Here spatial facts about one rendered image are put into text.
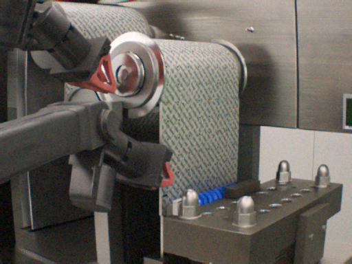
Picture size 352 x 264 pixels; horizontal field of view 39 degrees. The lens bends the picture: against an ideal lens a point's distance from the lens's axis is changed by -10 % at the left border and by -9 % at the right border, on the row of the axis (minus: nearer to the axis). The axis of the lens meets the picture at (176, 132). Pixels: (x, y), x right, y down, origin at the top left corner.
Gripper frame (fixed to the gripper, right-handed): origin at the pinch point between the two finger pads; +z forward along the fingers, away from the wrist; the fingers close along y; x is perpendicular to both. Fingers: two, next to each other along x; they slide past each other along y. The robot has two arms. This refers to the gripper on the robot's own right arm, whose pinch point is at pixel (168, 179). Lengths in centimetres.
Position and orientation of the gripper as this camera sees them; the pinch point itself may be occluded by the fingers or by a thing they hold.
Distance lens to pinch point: 89.8
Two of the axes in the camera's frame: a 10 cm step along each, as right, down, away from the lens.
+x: 2.9, -9.3, 2.4
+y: 7.9, 0.9, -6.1
